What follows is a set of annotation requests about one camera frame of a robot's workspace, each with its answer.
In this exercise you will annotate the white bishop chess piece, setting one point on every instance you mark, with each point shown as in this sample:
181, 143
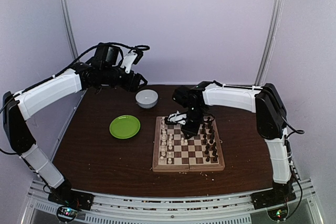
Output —
163, 140

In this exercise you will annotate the white corner rook piece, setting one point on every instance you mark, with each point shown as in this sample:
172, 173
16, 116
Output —
163, 122

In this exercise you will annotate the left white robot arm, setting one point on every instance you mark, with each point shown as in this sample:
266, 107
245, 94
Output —
20, 108

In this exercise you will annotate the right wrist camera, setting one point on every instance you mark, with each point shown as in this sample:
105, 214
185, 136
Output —
183, 96

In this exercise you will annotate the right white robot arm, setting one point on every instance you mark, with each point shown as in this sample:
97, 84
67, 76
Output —
263, 101

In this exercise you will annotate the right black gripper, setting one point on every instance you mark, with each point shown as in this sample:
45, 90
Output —
193, 131

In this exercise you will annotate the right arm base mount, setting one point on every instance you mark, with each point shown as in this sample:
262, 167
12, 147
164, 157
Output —
270, 198

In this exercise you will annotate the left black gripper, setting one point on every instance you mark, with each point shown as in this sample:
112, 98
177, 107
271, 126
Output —
132, 84

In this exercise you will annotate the green plastic plate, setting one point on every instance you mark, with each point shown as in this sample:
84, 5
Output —
124, 127

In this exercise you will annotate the white ceramic bowl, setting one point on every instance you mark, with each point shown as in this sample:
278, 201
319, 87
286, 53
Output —
147, 98

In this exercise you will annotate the wooden chess board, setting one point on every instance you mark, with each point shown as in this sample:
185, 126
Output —
201, 153

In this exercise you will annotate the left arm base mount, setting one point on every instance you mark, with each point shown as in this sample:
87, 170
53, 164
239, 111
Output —
77, 200

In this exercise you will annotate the aluminium front rail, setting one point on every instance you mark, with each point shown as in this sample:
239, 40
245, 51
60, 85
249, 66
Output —
230, 208

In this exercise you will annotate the right aluminium frame post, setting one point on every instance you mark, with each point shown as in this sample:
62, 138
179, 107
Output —
270, 42

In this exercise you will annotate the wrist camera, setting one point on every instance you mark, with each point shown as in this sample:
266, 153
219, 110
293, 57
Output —
183, 96
105, 57

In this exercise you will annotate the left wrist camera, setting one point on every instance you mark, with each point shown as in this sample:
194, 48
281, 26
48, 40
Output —
105, 57

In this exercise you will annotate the left aluminium frame post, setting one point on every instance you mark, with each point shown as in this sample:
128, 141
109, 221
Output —
68, 28

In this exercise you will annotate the aluminium frame post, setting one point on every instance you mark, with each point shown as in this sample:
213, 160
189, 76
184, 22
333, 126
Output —
68, 28
270, 42

